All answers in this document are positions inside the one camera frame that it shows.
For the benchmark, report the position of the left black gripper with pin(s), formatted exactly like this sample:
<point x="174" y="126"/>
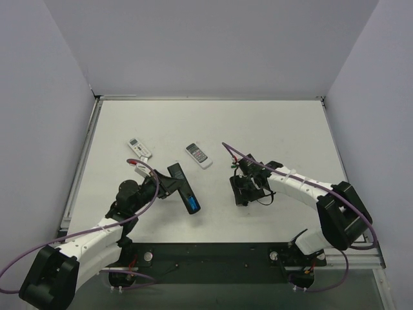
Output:
<point x="174" y="185"/>

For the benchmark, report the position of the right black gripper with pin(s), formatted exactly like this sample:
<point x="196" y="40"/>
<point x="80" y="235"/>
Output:
<point x="241" y="189"/>

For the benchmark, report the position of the blue battery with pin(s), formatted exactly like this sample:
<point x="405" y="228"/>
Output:
<point x="196" y="208"/>
<point x="192" y="202"/>

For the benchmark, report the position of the black TV remote control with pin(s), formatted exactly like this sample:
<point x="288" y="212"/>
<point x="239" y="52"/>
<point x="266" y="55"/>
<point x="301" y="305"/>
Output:
<point x="176" y="171"/>

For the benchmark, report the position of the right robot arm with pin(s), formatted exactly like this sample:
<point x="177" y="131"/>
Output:
<point x="343" y="217"/>

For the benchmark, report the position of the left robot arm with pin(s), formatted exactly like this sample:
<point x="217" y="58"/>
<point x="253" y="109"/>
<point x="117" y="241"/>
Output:
<point x="58" y="272"/>

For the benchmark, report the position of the white remote green screen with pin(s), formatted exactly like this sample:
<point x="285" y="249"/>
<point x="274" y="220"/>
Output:
<point x="139" y="148"/>

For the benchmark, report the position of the white grey AC remote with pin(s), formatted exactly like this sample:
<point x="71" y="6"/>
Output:
<point x="198" y="156"/>

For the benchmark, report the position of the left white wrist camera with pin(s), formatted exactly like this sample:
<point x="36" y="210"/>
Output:
<point x="139" y="168"/>

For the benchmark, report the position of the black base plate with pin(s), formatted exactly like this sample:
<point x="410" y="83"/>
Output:
<point x="220" y="263"/>

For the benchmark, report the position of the aluminium frame rail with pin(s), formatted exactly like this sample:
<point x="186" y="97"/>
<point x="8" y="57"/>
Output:
<point x="357" y="259"/>

